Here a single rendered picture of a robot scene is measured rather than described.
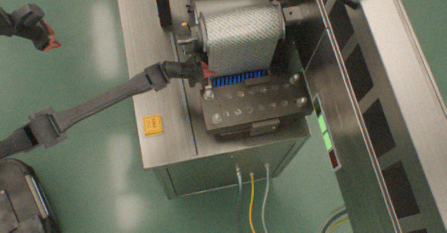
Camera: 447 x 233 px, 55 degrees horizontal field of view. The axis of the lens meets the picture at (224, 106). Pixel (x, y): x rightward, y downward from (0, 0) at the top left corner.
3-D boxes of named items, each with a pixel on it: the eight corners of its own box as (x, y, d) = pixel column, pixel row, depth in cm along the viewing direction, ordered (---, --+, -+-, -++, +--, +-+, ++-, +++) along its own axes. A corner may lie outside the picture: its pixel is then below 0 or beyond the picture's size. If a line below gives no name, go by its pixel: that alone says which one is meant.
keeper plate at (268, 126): (249, 131, 167) (252, 122, 157) (274, 126, 168) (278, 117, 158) (250, 138, 166) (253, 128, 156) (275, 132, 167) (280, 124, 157)
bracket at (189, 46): (183, 68, 177) (179, 29, 148) (199, 65, 177) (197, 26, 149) (185, 79, 175) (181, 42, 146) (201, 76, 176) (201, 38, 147)
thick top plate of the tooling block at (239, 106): (199, 96, 165) (199, 89, 159) (298, 77, 170) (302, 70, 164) (207, 135, 160) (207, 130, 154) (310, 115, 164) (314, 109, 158)
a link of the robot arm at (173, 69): (166, 74, 143) (165, 58, 144) (157, 79, 149) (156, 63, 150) (184, 76, 147) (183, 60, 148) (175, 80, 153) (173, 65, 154)
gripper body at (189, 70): (193, 88, 154) (175, 87, 150) (189, 62, 158) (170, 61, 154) (203, 80, 149) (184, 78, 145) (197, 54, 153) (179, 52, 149)
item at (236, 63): (207, 78, 163) (208, 56, 145) (268, 68, 165) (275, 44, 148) (208, 80, 162) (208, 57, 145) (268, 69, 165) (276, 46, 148)
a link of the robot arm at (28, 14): (-13, 12, 141) (-4, 33, 138) (9, -10, 138) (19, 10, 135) (16, 22, 152) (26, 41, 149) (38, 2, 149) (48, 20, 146)
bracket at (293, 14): (281, 10, 144) (282, 7, 142) (298, 8, 145) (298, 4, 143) (285, 23, 143) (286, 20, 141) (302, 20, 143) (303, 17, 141)
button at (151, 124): (142, 118, 168) (141, 116, 166) (160, 116, 169) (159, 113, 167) (145, 136, 166) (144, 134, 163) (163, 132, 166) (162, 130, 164)
